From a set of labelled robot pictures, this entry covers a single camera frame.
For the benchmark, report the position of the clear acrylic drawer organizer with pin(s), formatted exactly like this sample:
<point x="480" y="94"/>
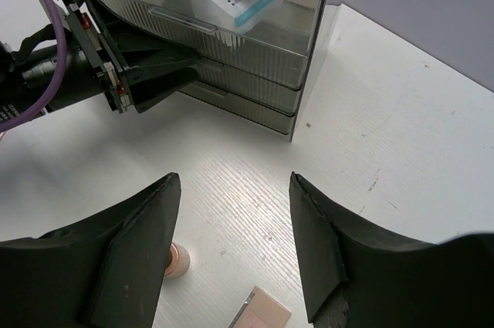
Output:
<point x="265" y="75"/>

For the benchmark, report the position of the beige foundation bottle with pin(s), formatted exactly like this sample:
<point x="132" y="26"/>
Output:
<point x="178" y="262"/>

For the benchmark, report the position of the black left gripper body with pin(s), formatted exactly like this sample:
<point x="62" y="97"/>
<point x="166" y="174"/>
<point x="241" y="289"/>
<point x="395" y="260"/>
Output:
<point x="65" y="62"/>

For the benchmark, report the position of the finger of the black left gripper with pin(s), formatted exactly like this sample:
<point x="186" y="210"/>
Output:
<point x="147" y="88"/>
<point x="136" y="51"/>

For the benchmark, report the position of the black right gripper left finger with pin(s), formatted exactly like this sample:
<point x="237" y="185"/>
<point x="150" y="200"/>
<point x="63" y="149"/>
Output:
<point x="103" y="271"/>

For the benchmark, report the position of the pink blush palette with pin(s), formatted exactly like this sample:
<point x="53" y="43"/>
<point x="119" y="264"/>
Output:
<point x="260" y="310"/>

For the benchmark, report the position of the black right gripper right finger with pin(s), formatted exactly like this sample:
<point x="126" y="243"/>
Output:
<point x="355" y="273"/>

